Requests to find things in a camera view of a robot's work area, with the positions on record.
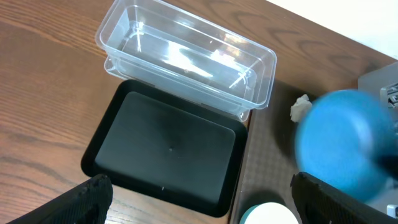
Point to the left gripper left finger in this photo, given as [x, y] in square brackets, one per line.
[87, 203]

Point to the brown serving tray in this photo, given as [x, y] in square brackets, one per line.
[269, 161]

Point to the black rectangular tray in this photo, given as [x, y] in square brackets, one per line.
[162, 146]

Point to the grey dishwasher rack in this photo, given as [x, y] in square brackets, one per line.
[382, 84]

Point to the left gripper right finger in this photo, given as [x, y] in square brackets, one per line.
[318, 202]

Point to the dark blue plate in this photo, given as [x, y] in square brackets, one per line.
[341, 139]

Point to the clear plastic bin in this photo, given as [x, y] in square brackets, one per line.
[187, 56]

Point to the white bowl light blue rim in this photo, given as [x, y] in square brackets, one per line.
[268, 213]

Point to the crumpled white tissue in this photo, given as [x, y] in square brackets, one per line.
[300, 108]

